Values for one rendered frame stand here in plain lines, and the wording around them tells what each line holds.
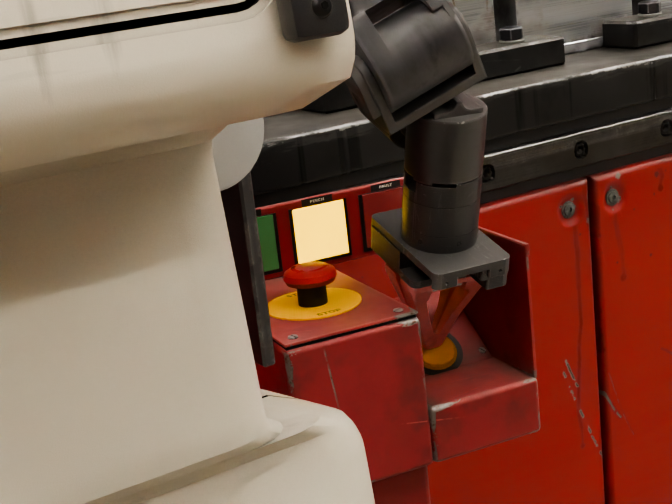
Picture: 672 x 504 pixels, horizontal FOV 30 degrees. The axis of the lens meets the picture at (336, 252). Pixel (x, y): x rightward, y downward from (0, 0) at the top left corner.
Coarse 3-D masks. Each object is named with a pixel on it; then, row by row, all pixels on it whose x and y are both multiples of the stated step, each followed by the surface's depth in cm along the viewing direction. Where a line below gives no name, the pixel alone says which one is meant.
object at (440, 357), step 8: (448, 344) 99; (424, 352) 98; (432, 352) 98; (440, 352) 98; (448, 352) 99; (456, 352) 99; (424, 360) 98; (432, 360) 98; (440, 360) 98; (448, 360) 98; (432, 368) 98; (440, 368) 98
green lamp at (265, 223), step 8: (264, 216) 99; (272, 216) 99; (264, 224) 99; (272, 224) 99; (264, 232) 99; (272, 232) 100; (264, 240) 99; (272, 240) 100; (264, 248) 100; (272, 248) 100; (264, 256) 100; (272, 256) 100; (264, 264) 100; (272, 264) 100
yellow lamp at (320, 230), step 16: (304, 208) 100; (320, 208) 101; (336, 208) 102; (304, 224) 101; (320, 224) 101; (336, 224) 102; (304, 240) 101; (320, 240) 101; (336, 240) 102; (304, 256) 101; (320, 256) 102
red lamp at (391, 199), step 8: (376, 192) 103; (384, 192) 103; (392, 192) 103; (400, 192) 104; (368, 200) 103; (376, 200) 103; (384, 200) 103; (392, 200) 103; (400, 200) 104; (368, 208) 103; (376, 208) 103; (384, 208) 103; (392, 208) 104; (368, 216) 103; (368, 224) 103; (368, 232) 103; (368, 240) 103
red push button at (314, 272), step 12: (300, 264) 93; (312, 264) 93; (324, 264) 92; (288, 276) 91; (300, 276) 91; (312, 276) 91; (324, 276) 91; (300, 288) 91; (312, 288) 92; (324, 288) 92; (300, 300) 92; (312, 300) 92; (324, 300) 92
